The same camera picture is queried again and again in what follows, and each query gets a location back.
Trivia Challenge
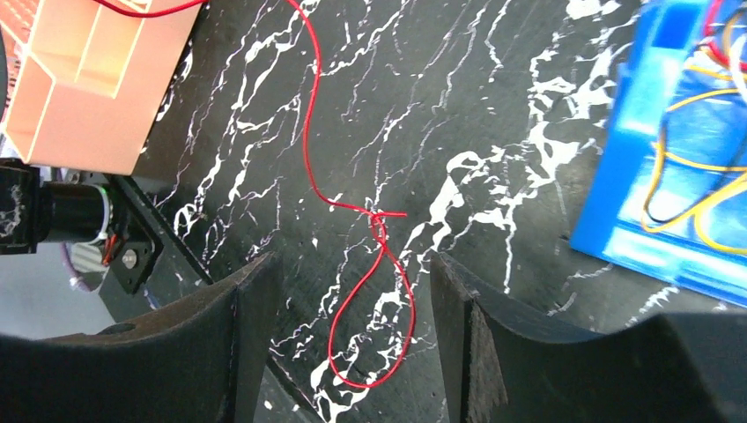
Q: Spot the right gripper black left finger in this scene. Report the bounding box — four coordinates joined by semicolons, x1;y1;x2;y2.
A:
1;253;283;422

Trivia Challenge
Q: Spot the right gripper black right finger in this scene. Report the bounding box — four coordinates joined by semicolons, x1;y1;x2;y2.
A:
430;253;746;422

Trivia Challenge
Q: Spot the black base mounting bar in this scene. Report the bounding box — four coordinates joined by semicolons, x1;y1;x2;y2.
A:
1;158;213;321

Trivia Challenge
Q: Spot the blue plastic bin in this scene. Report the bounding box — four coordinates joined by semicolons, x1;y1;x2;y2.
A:
570;1;746;306

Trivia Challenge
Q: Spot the orange compartment organizer tray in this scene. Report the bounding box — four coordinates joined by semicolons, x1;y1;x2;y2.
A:
1;0;202;175

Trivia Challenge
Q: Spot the colourful wire bundle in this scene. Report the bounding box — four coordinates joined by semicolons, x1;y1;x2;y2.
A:
640;0;747;256

